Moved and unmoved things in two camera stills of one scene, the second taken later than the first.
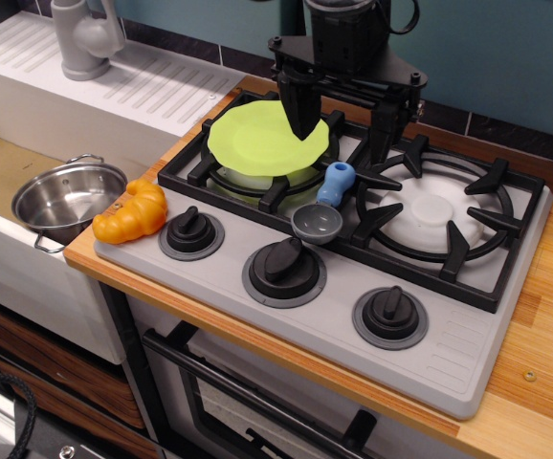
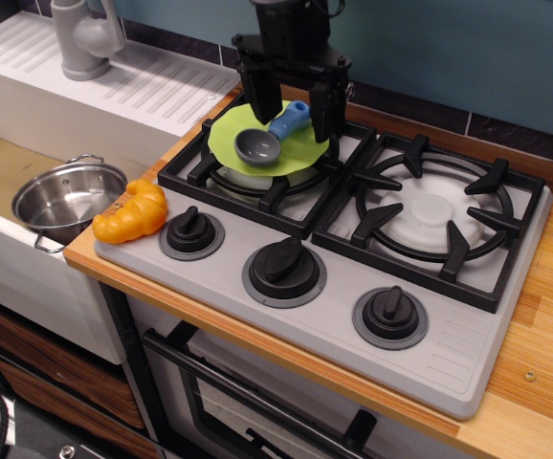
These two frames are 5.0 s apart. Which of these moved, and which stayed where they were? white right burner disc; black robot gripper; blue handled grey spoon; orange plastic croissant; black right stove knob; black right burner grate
Moved: black robot gripper; blue handled grey spoon
Stayed: black right stove knob; orange plastic croissant; white right burner disc; black right burner grate
